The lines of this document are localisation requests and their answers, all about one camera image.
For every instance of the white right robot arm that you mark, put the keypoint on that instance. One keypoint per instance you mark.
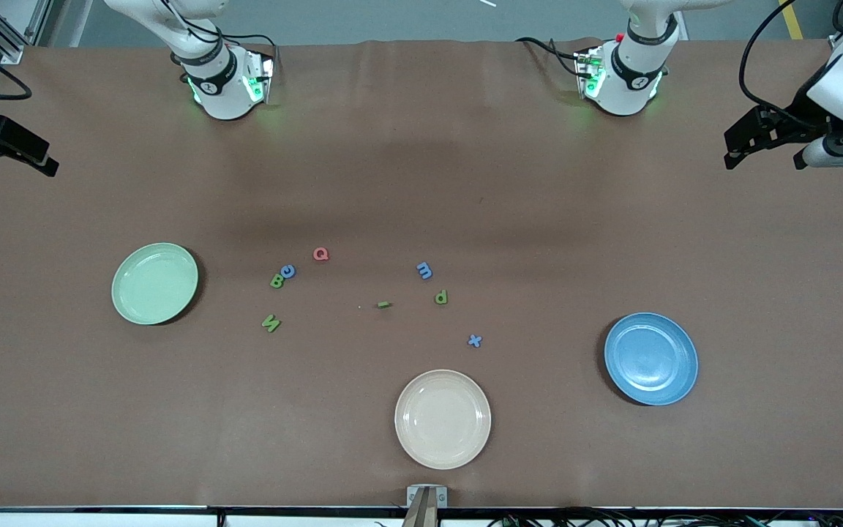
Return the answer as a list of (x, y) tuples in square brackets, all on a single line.
[(224, 88)]

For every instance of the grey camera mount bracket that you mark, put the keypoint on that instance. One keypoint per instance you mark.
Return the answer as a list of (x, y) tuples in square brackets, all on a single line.
[(426, 505)]

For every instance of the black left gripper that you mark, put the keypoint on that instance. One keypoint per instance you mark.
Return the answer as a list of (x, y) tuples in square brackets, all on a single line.
[(800, 115)]

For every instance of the blue foam letter x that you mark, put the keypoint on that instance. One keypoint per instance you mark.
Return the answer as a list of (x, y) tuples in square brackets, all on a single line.
[(474, 340)]

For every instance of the blue foam letter G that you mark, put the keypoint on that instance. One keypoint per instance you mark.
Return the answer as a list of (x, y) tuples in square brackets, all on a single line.
[(283, 271)]

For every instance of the beige plate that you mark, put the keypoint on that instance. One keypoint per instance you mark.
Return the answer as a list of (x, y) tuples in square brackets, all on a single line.
[(442, 421)]

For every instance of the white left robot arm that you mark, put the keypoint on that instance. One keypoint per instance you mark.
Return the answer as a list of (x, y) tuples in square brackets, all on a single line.
[(634, 73)]

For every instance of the pink foam letter Q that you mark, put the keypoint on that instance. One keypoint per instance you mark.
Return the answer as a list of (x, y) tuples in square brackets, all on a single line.
[(315, 254)]

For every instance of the blue plate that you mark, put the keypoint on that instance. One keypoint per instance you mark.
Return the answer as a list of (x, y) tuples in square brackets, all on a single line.
[(652, 362)]

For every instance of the green foam letter B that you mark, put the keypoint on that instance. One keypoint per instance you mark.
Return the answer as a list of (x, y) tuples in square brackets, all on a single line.
[(276, 282)]

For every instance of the light green plate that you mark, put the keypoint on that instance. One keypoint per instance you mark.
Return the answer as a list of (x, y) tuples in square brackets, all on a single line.
[(154, 285)]

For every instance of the green foam letter N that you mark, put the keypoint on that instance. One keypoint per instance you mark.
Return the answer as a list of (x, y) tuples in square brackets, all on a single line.
[(271, 323)]

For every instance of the blue foam letter m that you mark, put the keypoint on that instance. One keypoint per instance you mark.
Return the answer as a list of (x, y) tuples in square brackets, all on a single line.
[(424, 270)]

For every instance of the brown table cover mat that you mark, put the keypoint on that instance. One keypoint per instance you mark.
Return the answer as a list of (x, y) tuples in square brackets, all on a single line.
[(363, 410)]

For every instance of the green foam letter p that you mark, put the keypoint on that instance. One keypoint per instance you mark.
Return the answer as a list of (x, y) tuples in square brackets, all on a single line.
[(442, 295)]

